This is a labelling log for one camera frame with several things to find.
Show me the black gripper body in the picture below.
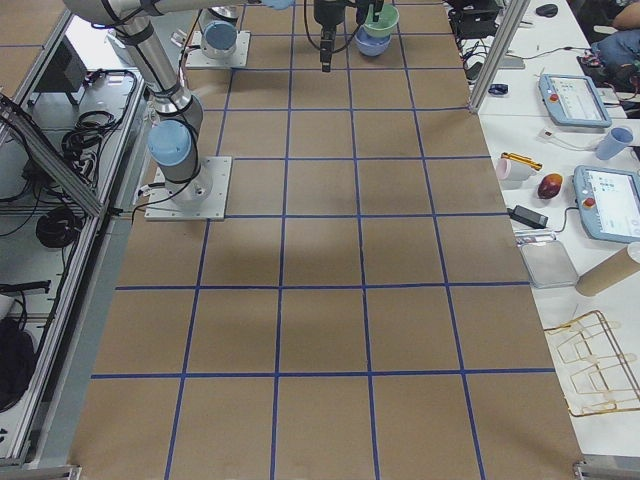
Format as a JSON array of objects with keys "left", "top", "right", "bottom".
[{"left": 313, "top": 0, "right": 372, "bottom": 30}]

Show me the green bowl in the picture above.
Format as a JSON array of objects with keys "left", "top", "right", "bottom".
[{"left": 362, "top": 4, "right": 399, "bottom": 38}]

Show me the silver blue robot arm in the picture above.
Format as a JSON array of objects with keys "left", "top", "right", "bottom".
[{"left": 65, "top": 1, "right": 239, "bottom": 203}]

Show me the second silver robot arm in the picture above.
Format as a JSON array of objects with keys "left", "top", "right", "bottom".
[{"left": 198, "top": 6, "right": 239, "bottom": 59}]

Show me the blue bowl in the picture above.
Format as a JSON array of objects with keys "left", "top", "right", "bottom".
[{"left": 355, "top": 27, "right": 391, "bottom": 57}]

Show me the pink mug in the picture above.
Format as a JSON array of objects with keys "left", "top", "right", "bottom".
[{"left": 496, "top": 157, "right": 536, "bottom": 182}]

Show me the upper teach pendant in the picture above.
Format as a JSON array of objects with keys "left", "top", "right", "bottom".
[{"left": 538, "top": 74, "right": 612, "bottom": 128}]

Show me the teach pendant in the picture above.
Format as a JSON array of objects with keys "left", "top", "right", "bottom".
[
  {"left": 538, "top": 74, "right": 612, "bottom": 128},
  {"left": 573, "top": 165, "right": 639, "bottom": 243}
]

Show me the red mango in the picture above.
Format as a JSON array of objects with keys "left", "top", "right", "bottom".
[{"left": 537, "top": 173, "right": 563, "bottom": 200}]

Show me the black power adapter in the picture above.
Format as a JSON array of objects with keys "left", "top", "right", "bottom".
[{"left": 507, "top": 205, "right": 548, "bottom": 229}]

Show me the lilac plastic cup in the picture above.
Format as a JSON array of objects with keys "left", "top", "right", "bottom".
[{"left": 595, "top": 126, "right": 634, "bottom": 160}]

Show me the lower teach pendant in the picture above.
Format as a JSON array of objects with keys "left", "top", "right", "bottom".
[{"left": 573, "top": 165, "right": 639, "bottom": 243}]

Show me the brown paper table cover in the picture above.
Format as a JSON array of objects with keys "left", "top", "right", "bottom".
[{"left": 0, "top": 0, "right": 586, "bottom": 480}]

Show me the silver metal tray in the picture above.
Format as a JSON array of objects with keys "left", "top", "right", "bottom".
[{"left": 516, "top": 230, "right": 578, "bottom": 289}]

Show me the cardboard tube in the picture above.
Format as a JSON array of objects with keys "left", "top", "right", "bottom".
[{"left": 575, "top": 242, "right": 639, "bottom": 296}]

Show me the aluminium frame post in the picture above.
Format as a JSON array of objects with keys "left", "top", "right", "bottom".
[{"left": 469, "top": 0, "right": 530, "bottom": 114}]

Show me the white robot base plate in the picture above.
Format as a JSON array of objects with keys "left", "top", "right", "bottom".
[{"left": 144, "top": 156, "right": 233, "bottom": 221}]

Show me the gold wire rack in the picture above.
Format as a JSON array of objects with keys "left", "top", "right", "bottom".
[{"left": 544, "top": 310, "right": 639, "bottom": 418}]

